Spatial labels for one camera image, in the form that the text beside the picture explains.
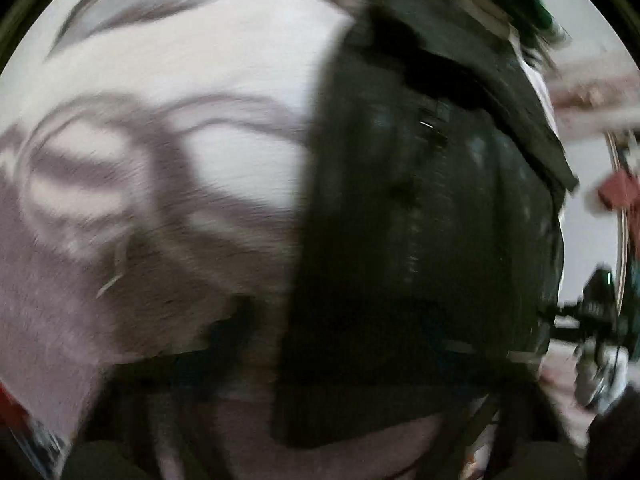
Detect floral rose blanket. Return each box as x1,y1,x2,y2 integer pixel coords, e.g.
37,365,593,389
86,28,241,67
0,0,501,480

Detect pinkish red garment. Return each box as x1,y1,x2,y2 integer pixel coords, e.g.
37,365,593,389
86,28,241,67
596,169,640,215

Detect black jacket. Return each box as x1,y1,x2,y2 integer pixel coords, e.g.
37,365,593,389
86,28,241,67
272,0,581,451

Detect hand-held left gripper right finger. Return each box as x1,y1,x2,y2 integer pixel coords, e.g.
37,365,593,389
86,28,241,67
425,350,556,480

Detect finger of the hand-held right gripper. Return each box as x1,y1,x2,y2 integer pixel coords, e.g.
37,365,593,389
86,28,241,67
537,302,586,328

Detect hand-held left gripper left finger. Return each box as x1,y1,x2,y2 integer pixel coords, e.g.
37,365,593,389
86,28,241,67
95,300,261,480

